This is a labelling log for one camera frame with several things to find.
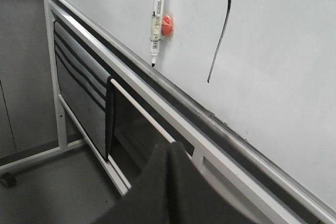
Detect white whiteboard marker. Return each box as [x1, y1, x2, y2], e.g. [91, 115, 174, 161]
[150, 0, 165, 67]

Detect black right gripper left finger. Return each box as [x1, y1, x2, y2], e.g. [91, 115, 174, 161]
[94, 145, 170, 223]

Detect white whiteboard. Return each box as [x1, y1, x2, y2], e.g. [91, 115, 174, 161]
[49, 0, 335, 223]

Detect grey fabric hanging organizer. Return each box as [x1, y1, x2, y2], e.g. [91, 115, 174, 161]
[54, 21, 114, 160]

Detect red round magnet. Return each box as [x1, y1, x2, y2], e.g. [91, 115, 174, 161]
[161, 13, 174, 39]

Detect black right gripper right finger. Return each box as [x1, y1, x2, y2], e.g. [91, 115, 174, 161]
[166, 142, 252, 223]

